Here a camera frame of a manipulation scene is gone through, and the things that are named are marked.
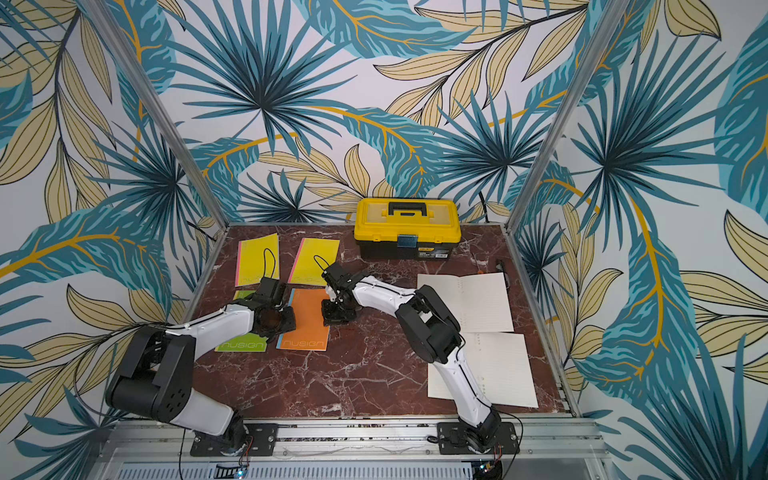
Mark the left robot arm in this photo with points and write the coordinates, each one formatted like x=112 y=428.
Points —
x=155 y=376

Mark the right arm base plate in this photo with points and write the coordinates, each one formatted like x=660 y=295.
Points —
x=456 y=438

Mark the yellow cover notebook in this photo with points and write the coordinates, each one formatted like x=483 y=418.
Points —
x=257 y=258
x=314 y=256

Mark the aluminium front rail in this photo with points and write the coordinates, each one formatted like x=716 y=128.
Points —
x=549 y=447

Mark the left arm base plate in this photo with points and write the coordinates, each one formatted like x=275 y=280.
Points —
x=248 y=439

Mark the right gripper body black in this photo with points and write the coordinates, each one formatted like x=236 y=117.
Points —
x=335 y=309

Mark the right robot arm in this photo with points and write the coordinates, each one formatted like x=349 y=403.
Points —
x=433 y=333

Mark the yellow black toolbox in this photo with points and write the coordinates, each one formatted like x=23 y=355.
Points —
x=406 y=229

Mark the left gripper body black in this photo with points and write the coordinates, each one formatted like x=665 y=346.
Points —
x=282 y=322

